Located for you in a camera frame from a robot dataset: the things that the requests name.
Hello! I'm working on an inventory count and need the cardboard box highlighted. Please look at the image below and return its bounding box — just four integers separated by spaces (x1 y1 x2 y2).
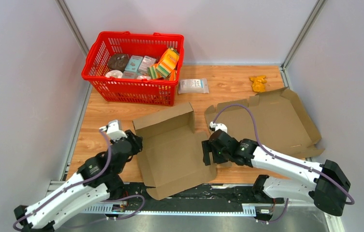
133 102 217 200

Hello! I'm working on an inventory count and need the white plastic pouch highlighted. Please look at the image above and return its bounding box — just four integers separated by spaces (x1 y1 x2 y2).
178 78 209 94

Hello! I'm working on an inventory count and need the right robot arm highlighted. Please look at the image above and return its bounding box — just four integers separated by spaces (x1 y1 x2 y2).
202 130 354 217

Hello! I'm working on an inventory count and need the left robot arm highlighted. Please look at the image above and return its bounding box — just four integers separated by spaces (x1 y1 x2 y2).
13 129 145 232

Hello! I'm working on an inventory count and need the teal small box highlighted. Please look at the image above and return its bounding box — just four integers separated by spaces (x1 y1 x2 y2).
125 55 144 73

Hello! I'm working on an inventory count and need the grey pink small box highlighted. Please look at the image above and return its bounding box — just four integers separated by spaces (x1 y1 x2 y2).
138 56 157 75

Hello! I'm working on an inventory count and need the right flat cardboard sheet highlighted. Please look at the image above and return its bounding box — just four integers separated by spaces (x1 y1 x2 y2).
204 87 324 159

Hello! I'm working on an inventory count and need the yellow toy figure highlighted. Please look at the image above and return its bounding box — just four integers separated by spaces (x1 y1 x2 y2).
249 75 267 93

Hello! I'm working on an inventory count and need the white round container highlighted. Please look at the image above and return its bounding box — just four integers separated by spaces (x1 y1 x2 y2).
105 70 123 78

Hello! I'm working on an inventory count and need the red plastic basket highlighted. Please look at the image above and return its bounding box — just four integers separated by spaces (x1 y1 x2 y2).
82 31 184 106

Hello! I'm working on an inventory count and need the green striped sponge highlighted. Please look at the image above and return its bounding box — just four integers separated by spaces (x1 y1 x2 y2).
147 64 162 79

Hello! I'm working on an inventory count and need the brown round packet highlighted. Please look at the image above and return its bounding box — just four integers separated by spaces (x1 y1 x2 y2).
107 53 130 72

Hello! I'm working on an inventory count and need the striped sponge pack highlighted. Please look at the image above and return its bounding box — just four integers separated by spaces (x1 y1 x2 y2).
156 47 180 78

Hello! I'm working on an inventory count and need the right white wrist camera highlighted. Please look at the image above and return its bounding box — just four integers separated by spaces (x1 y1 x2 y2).
209 121 228 133

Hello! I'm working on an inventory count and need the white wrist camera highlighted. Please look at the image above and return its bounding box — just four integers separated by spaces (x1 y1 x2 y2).
209 121 228 133
99 119 128 142

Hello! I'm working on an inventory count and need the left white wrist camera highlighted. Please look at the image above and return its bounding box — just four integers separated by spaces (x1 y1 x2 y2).
99 119 128 142

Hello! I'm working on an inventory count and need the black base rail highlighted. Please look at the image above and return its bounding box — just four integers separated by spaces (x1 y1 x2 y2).
82 182 285 217

